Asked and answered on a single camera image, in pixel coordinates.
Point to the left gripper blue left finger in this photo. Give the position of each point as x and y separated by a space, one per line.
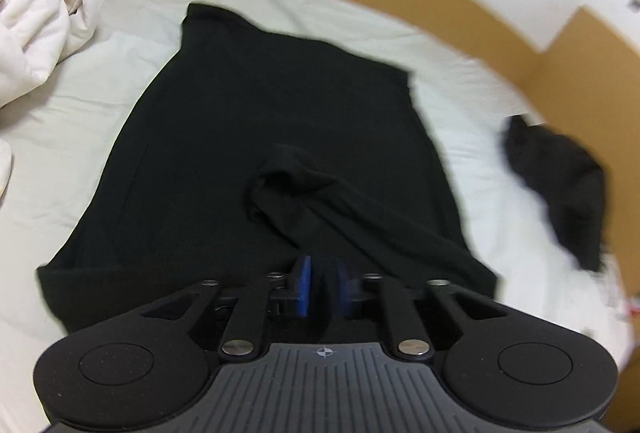
290 292

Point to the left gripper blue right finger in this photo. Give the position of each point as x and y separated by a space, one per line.
353 288

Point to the black fleece garment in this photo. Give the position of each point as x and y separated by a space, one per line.
250 150

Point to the small black garment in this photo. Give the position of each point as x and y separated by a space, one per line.
568 179

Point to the white bed sheet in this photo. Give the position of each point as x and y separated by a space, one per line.
61 133

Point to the wooden bed headboard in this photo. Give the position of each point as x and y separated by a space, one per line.
586 81

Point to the white duvet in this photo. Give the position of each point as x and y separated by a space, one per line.
36 35

